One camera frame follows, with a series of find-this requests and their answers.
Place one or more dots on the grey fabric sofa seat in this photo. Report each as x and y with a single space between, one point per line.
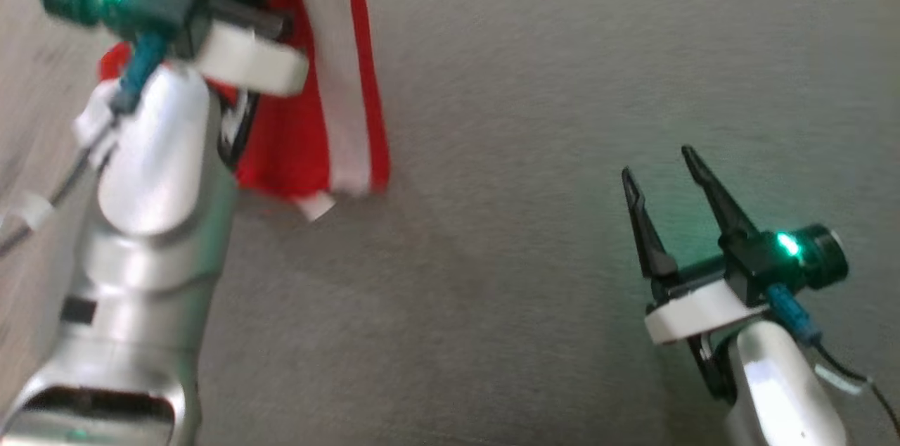
527 150

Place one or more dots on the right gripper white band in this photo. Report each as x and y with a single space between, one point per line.
692 309

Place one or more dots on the red jersey with white stripes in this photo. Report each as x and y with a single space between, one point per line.
288 143

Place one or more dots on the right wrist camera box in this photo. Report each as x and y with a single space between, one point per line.
823 259

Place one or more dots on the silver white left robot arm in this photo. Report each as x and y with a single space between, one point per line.
155 171

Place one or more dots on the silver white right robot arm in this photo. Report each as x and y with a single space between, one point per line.
780 390

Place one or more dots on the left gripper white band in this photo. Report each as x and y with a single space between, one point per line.
253 62

